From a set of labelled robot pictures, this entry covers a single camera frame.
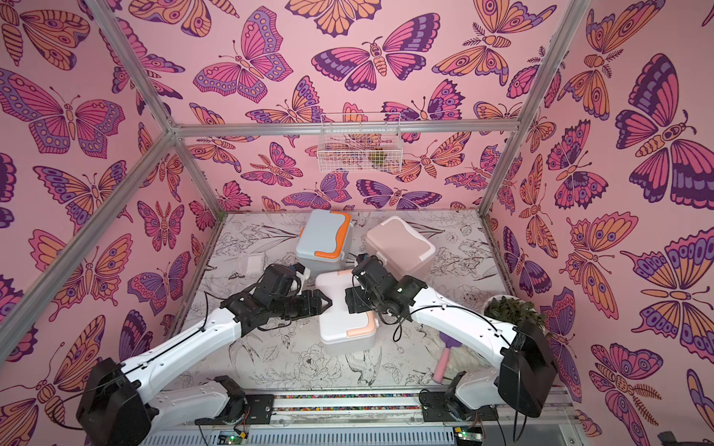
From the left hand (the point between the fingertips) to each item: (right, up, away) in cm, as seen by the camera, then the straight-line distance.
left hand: (328, 303), depth 79 cm
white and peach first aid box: (+4, -6, -6) cm, 10 cm away
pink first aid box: (+22, +16, +13) cm, 30 cm away
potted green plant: (+50, 0, -5) cm, 50 cm away
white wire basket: (+9, +51, +16) cm, 55 cm away
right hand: (+8, +2, +1) cm, 9 cm away
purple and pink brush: (+32, -19, -1) cm, 37 cm away
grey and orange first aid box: (-4, +17, +13) cm, 22 cm away
